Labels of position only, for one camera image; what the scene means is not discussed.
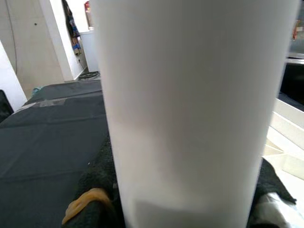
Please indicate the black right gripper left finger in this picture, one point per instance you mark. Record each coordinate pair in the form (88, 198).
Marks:
(99, 187)

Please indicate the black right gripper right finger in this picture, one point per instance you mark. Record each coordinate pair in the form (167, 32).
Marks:
(273, 180)

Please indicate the white plastic table top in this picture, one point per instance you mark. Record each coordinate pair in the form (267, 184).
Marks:
(289, 142)

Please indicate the white plastic table leg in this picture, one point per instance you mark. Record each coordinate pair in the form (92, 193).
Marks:
(190, 107)

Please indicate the white chest freezer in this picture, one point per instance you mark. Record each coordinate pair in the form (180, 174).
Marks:
(91, 50)

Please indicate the clear plastic storage box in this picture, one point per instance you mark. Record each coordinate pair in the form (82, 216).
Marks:
(296, 42)

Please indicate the hanging patterned garment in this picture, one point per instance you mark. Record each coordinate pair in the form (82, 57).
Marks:
(73, 31)

